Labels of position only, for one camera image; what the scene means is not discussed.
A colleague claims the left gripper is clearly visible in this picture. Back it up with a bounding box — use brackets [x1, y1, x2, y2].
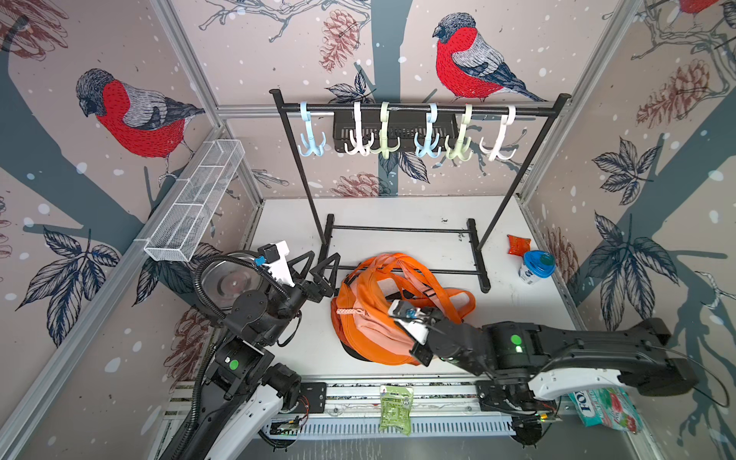
[261, 249, 337, 347]

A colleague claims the orange sling bag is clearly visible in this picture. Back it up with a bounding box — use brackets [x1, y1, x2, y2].
[331, 253, 461, 366]

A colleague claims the pink waist bag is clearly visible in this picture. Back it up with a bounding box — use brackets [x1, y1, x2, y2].
[332, 287, 417, 365]

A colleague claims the orange crossbody bag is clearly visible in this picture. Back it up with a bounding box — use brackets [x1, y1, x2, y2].
[365, 253, 476, 323]

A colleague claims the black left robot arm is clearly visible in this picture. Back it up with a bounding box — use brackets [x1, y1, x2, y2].
[162, 243, 334, 459]

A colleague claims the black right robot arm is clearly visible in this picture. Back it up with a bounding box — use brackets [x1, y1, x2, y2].
[310, 253, 699, 404]

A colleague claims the white hook left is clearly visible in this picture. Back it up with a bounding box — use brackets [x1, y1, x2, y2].
[344, 101, 374, 157]

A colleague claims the white hook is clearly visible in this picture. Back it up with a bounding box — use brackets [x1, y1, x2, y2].
[478, 105, 518, 161]
[344, 101, 374, 157]

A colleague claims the light green hook left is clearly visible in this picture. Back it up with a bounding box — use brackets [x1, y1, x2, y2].
[372, 102, 401, 160]

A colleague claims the light green hook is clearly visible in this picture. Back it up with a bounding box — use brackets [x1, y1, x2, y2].
[445, 105, 473, 162]
[372, 102, 401, 160]

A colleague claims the light blue hook left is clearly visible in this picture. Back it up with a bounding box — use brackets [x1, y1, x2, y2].
[297, 102, 327, 157]

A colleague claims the light blue hook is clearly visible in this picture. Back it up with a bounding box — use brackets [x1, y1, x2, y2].
[414, 103, 442, 158]
[297, 102, 327, 157]

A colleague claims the light blue hook right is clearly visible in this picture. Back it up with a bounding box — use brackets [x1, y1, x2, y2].
[414, 103, 442, 158]

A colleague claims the light green hook right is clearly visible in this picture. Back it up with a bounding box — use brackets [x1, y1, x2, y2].
[445, 105, 473, 162]

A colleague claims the white hook right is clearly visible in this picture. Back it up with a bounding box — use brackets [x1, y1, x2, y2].
[478, 105, 518, 161]

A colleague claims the green snack packet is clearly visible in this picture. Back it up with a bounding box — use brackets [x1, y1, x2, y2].
[379, 385, 414, 436]

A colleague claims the blue lid white bottle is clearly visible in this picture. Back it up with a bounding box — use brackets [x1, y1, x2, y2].
[519, 250, 557, 285]

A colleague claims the red snack packet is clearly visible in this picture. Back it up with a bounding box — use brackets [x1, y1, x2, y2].
[508, 235, 531, 257]

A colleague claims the black metal garment rack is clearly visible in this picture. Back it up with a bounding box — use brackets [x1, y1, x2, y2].
[269, 88, 572, 293]

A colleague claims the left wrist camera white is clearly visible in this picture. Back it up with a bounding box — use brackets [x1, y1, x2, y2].
[256, 241, 295, 288]

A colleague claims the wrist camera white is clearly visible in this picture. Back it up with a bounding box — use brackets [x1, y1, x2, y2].
[388, 300, 443, 346]
[256, 241, 295, 288]

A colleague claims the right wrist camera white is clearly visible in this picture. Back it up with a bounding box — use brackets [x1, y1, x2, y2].
[388, 300, 443, 346]

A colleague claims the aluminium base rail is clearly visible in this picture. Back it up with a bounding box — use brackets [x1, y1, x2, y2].
[166, 376, 570, 441]

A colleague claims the white wire mesh basket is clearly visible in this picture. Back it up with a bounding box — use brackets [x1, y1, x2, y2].
[144, 139, 245, 262]

